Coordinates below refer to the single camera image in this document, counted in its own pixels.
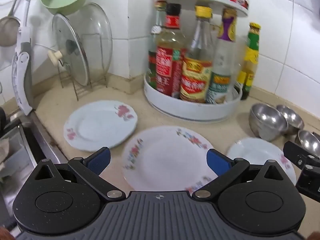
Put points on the large floral white plate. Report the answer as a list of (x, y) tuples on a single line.
[(165, 160)]

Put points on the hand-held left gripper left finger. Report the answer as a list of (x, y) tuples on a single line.
[(98, 160)]

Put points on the clear bottle with dark green label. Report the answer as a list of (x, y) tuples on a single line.
[(151, 55)]

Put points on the yellow-cap bottle with yellow-red label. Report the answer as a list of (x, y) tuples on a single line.
[(197, 72)]

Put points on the purple-neck bottle with green label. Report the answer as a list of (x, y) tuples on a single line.
[(222, 65)]

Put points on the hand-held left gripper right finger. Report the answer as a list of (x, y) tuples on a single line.
[(218, 162)]

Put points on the small pink-flower white plate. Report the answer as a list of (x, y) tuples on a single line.
[(100, 125), (257, 152)]

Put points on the small steel bowl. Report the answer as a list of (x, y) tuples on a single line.
[(308, 141), (291, 116)]

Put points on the white rotating condiment rack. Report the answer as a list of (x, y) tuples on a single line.
[(190, 110)]

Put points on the metal mesh strainer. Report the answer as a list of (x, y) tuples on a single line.
[(7, 32)]

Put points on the glass lid with cream knob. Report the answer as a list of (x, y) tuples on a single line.
[(67, 47)]

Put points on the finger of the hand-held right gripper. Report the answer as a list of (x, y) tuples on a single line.
[(298, 153)]

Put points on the large steel bowl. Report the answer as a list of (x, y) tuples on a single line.
[(267, 122)]

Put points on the black-cap bottle with red label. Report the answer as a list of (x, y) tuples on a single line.
[(168, 62)]

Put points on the stainless steel sink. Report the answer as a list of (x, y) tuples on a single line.
[(22, 145)]

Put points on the white grey plastic utensil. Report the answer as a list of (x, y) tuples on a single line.
[(23, 80)]

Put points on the yellow-green label sauce bottle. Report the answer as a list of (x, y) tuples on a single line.
[(250, 55)]

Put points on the large glass lid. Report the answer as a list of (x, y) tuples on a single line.
[(97, 37)]

